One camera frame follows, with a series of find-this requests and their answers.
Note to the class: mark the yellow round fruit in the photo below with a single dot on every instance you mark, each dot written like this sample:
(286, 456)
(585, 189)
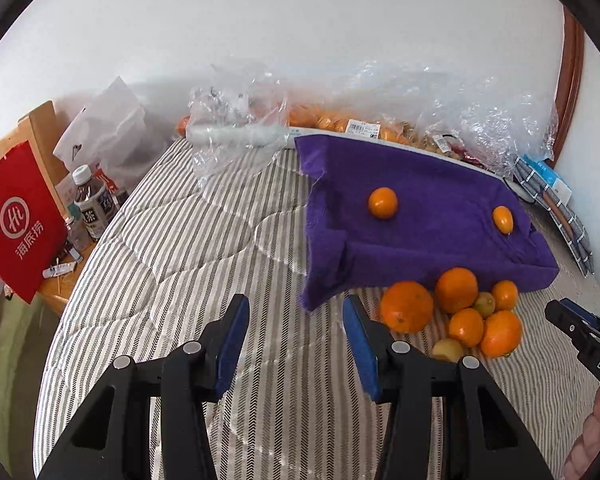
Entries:
(447, 350)

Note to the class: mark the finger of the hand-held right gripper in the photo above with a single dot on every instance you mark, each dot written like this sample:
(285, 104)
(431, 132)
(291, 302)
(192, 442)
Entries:
(562, 320)
(582, 312)

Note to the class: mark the brown paper bag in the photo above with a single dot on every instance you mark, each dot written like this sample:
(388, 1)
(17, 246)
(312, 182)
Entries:
(30, 130)

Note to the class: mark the large orange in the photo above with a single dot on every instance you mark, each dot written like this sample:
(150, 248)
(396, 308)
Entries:
(406, 306)
(456, 290)

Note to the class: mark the grey plaid cloth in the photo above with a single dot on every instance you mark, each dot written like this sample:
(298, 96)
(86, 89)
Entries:
(565, 220)

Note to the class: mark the grey striped bed quilt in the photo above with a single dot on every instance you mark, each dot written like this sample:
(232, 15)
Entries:
(180, 260)

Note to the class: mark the blue white box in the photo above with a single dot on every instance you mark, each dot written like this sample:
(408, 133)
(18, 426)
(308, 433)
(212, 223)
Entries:
(550, 177)

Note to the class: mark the white plastic bag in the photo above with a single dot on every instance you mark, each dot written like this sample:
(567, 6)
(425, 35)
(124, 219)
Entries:
(110, 130)

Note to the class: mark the clear bag of tan fruits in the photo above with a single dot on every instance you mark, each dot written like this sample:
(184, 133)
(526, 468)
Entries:
(440, 142)

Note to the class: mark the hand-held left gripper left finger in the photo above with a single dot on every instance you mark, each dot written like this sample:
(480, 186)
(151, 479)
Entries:
(232, 345)

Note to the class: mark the person's right hand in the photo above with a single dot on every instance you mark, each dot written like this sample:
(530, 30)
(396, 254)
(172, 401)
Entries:
(592, 435)

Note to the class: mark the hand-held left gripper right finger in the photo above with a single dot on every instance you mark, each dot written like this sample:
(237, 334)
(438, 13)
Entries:
(362, 355)

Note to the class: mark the large clear plastic bag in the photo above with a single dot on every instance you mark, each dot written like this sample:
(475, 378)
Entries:
(480, 110)

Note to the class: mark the red snack packet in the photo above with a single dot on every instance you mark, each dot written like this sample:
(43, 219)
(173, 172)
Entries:
(472, 156)

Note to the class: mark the clear bag of oranges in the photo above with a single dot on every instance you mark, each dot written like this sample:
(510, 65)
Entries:
(330, 120)

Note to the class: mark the greenish round fruit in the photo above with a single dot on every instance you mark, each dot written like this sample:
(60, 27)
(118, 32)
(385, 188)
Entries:
(485, 305)

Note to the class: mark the dark tea bottle white cap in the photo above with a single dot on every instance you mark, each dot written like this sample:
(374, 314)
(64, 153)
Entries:
(92, 205)

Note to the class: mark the small white tube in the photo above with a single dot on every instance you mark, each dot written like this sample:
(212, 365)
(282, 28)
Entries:
(57, 270)

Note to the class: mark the small oval orange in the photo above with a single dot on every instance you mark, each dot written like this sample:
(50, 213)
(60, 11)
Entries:
(503, 219)

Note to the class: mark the crumpled clear plastic bag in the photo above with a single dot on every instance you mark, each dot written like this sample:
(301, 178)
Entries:
(230, 135)

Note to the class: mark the purple towel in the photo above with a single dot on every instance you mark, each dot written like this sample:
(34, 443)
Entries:
(430, 240)

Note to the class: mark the red label bottle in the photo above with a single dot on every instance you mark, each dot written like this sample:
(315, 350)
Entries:
(111, 185)

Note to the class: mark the wooden nightstand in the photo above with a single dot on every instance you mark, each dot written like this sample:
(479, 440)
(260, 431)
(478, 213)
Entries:
(65, 290)

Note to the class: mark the brown wooden frame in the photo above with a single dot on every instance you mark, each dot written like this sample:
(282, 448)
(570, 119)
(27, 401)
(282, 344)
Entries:
(572, 85)

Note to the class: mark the red paper bag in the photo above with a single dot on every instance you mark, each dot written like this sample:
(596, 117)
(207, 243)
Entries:
(15, 225)

